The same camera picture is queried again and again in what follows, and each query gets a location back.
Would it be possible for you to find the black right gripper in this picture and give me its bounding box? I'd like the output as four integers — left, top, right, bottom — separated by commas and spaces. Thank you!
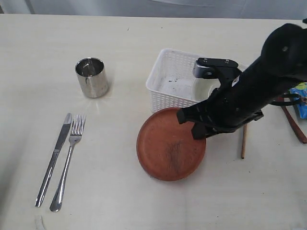
177, 90, 263, 139

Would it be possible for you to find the white ceramic patterned bowl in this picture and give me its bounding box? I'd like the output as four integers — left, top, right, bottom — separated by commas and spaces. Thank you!
192, 78, 220, 102

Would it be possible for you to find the wooden chopstick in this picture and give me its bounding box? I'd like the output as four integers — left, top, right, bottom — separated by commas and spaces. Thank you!
241, 124, 248, 159

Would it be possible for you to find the brown round plate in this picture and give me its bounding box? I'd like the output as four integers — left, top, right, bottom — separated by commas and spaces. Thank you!
136, 108, 206, 181

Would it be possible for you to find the white perforated plastic basket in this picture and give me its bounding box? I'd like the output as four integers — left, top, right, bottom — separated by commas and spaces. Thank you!
146, 48, 201, 113

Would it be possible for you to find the brown wooden spoon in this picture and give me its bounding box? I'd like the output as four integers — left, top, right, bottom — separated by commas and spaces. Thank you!
281, 106, 307, 144

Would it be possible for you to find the blue chips bag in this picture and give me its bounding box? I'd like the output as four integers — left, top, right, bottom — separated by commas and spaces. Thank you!
289, 82, 307, 119

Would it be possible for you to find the stainless steel cup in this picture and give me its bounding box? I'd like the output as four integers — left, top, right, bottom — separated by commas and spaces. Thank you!
75, 57, 109, 98

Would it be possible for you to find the stainless steel fork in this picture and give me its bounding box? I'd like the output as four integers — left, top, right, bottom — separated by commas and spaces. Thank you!
49, 115, 86, 212

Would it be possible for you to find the stainless steel knife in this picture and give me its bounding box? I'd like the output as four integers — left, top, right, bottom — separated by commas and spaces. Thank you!
35, 113, 72, 207

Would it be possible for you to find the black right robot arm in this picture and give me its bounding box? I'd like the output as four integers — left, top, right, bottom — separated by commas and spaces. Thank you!
177, 23, 307, 139

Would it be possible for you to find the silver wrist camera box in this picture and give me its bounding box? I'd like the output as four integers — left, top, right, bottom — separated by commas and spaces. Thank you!
192, 57, 240, 79

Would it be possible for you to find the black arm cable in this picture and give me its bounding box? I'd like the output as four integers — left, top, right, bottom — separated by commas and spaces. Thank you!
271, 92, 303, 106

